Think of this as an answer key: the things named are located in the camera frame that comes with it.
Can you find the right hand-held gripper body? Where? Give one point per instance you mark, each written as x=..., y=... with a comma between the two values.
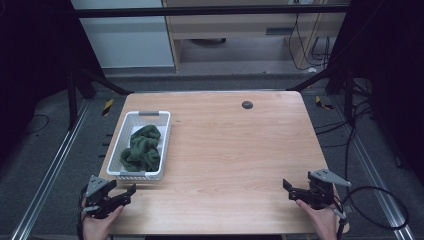
x=321, y=196

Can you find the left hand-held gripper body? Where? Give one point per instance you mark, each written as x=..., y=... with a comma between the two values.
x=96, y=195

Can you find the person's right hand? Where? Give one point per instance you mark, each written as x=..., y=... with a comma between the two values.
x=325, y=223

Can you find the person's left hand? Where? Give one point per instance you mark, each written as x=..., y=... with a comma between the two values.
x=96, y=228

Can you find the dark green cloth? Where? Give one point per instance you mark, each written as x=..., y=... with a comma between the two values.
x=141, y=150

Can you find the white plastic basket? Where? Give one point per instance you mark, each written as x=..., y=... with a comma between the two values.
x=165, y=133

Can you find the yellow black floor tape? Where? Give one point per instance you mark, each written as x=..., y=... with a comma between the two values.
x=107, y=106
x=322, y=103

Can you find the dark round table grommet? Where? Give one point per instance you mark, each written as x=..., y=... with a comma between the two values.
x=247, y=105

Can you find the black metal stand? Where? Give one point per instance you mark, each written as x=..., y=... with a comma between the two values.
x=348, y=96
x=72, y=100

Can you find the black curtain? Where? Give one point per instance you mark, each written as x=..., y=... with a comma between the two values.
x=30, y=66
x=393, y=83

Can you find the white cabinet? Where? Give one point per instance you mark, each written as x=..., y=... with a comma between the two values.
x=126, y=43

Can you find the light wooden desk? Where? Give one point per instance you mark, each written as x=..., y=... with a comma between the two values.
x=233, y=25

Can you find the aluminium floor rail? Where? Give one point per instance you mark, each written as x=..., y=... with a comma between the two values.
x=50, y=173
x=376, y=180

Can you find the black horizontal frame bar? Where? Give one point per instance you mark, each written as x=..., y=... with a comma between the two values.
x=200, y=11

